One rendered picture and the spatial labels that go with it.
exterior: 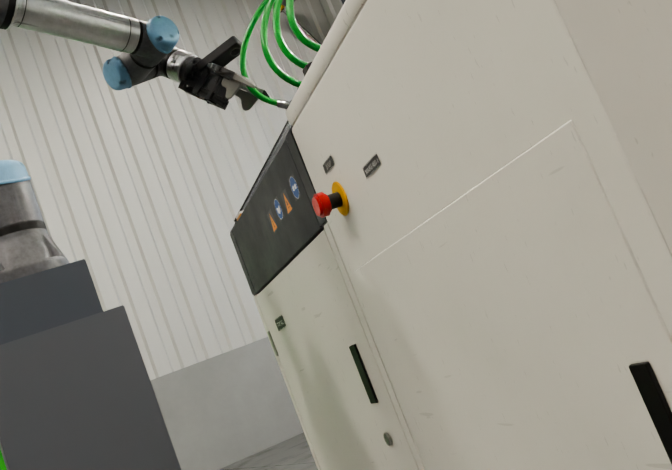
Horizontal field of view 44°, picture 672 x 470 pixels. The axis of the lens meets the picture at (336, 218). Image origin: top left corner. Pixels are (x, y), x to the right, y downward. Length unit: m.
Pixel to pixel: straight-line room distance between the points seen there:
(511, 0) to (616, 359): 0.31
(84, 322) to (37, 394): 0.13
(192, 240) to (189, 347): 1.07
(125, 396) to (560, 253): 0.85
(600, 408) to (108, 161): 7.96
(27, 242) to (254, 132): 7.58
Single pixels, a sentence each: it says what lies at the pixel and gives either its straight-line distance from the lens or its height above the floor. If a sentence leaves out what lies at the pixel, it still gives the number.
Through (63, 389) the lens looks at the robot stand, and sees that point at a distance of 1.40.
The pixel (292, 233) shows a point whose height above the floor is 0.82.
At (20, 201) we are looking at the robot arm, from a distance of 1.53.
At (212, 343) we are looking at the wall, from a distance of 8.27.
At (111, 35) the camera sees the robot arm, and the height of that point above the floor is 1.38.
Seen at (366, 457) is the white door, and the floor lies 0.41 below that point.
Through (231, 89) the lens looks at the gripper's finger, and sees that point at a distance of 1.87.
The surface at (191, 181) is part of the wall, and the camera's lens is 8.67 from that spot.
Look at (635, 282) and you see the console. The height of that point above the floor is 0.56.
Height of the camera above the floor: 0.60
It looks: 9 degrees up
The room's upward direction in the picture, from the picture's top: 22 degrees counter-clockwise
